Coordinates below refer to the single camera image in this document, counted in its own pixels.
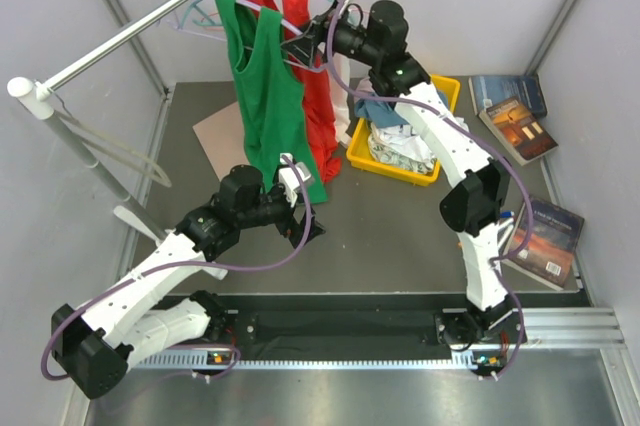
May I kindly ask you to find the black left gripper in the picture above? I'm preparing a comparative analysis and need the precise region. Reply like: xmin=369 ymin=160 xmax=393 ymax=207
xmin=237 ymin=180 xmax=325 ymax=247

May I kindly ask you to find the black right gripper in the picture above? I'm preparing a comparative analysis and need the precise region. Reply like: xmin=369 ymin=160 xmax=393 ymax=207
xmin=281 ymin=0 xmax=381 ymax=70

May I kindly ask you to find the green tank top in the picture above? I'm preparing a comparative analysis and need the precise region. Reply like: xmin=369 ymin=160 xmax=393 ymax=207
xmin=214 ymin=0 xmax=328 ymax=204

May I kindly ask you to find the lavender plastic hanger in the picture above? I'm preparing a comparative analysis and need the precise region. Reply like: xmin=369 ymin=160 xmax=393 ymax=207
xmin=159 ymin=0 xmax=306 ymax=67

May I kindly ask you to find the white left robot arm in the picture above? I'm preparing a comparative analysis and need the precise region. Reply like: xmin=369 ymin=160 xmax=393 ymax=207
xmin=41 ymin=154 xmax=325 ymax=399

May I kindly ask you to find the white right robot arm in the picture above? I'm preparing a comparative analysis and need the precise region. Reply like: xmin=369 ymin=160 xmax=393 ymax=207
xmin=282 ymin=0 xmax=513 ymax=342

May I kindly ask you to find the red tank top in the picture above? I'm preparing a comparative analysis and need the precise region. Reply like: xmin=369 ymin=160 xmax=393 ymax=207
xmin=267 ymin=0 xmax=341 ymax=187

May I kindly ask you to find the clear plastic hanger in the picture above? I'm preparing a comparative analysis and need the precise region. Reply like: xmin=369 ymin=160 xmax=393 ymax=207
xmin=54 ymin=93 xmax=172 ymax=188

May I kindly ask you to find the pink garment in bin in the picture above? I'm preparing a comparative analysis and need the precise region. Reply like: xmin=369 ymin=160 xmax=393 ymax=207
xmin=354 ymin=77 xmax=380 ymax=100

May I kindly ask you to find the yellow plastic bin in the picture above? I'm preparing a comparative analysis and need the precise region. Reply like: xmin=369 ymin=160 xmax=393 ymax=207
xmin=345 ymin=73 xmax=462 ymax=188

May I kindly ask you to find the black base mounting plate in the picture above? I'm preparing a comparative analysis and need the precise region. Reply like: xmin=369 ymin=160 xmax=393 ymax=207
xmin=169 ymin=293 xmax=528 ymax=362

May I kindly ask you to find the blue garment in bin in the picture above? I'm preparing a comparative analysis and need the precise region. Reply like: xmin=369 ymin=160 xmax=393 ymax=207
xmin=354 ymin=90 xmax=450 ymax=130

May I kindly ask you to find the white patterned garment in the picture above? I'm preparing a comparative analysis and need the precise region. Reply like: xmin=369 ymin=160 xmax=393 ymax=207
xmin=367 ymin=122 xmax=437 ymax=175

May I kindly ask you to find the brown cardboard sheet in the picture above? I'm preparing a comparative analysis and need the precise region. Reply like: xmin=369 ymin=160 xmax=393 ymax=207
xmin=193 ymin=102 xmax=249 ymax=179

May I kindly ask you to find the blue hardcover book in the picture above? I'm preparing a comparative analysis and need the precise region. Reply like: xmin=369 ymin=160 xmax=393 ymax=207
xmin=468 ymin=75 xmax=548 ymax=119

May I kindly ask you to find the light blue cap marker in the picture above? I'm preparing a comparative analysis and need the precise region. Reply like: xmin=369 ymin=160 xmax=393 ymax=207
xmin=497 ymin=228 xmax=513 ymax=250

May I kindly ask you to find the red cap marker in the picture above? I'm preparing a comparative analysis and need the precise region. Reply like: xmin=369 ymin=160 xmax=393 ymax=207
xmin=498 ymin=218 xmax=514 ymax=234

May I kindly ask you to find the orange cover paperback book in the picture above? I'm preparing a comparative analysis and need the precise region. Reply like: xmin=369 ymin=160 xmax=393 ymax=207
xmin=478 ymin=97 xmax=558 ymax=166

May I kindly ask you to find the dark sunset cover book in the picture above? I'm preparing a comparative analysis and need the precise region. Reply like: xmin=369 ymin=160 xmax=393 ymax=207
xmin=503 ymin=196 xmax=585 ymax=291

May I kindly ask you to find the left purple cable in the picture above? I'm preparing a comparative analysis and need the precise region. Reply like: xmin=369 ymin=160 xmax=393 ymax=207
xmin=39 ymin=153 xmax=318 ymax=382

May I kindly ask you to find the purple cable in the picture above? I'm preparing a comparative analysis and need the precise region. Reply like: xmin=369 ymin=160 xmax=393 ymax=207
xmin=39 ymin=153 xmax=318 ymax=382
xmin=326 ymin=0 xmax=533 ymax=382

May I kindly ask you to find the metal clothes rail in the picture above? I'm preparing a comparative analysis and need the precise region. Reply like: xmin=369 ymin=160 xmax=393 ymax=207
xmin=41 ymin=0 xmax=188 ymax=92

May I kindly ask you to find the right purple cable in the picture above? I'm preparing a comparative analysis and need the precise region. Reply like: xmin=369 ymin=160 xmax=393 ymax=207
xmin=326 ymin=0 xmax=533 ymax=382

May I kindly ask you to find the grey slotted cable duct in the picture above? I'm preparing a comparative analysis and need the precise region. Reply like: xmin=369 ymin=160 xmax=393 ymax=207
xmin=136 ymin=348 xmax=478 ymax=371

